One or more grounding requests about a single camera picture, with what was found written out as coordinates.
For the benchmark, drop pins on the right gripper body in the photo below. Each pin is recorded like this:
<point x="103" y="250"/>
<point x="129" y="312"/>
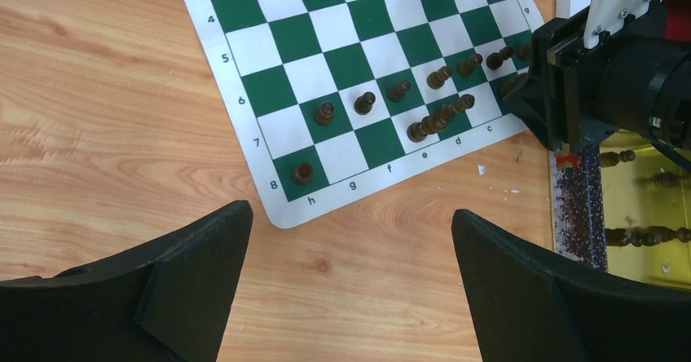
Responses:
<point x="634" y="79"/>

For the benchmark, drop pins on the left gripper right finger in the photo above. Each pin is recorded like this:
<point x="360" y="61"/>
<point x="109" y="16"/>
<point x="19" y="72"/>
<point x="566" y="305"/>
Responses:
<point x="528" y="303"/>

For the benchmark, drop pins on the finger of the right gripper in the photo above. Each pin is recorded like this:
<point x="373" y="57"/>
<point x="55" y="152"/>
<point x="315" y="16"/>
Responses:
<point x="526" y="103"/>

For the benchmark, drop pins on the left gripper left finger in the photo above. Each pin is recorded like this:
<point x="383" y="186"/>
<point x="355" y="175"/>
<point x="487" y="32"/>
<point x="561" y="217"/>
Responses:
<point x="168" y="299"/>

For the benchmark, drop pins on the dark king piece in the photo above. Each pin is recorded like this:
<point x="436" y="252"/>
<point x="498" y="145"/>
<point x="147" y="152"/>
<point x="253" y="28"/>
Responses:
<point x="457" y="106"/>

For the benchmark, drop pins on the dark chess pawn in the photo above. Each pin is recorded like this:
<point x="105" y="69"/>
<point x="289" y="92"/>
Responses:
<point x="437" y="79"/>
<point x="324" y="114"/>
<point x="398" y="91"/>
<point x="466" y="67"/>
<point x="496" y="59"/>

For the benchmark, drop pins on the yellow metal tin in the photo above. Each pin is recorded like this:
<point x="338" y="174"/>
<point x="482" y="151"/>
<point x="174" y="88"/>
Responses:
<point x="586" y="199"/>

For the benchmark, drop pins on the dark queen piece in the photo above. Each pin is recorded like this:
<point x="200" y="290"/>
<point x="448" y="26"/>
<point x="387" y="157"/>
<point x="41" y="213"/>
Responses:
<point x="426" y="127"/>

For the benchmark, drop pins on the dark rook piece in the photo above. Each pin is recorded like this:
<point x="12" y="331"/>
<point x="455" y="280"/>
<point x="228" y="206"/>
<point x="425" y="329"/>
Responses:
<point x="302" y="174"/>

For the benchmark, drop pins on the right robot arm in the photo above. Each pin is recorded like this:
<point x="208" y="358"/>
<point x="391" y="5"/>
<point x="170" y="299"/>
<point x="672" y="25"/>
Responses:
<point x="609" y="67"/>

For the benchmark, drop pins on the green white chess mat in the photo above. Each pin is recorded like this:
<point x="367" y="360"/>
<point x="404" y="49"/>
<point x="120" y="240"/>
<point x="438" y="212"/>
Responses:
<point x="276" y="61"/>

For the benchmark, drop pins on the dark pawn in tin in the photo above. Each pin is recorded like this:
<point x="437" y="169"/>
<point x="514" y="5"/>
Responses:
<point x="509" y="85"/>

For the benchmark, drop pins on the dark rook in tin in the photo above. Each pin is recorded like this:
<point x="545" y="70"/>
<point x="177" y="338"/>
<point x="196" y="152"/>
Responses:
<point x="611" y="159"/>

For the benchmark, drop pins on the dark knight in tin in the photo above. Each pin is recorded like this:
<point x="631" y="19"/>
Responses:
<point x="669" y="180"/>

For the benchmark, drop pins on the dark bishop in tin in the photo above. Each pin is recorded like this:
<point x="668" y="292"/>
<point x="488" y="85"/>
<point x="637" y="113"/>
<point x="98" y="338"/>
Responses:
<point x="649" y="236"/>

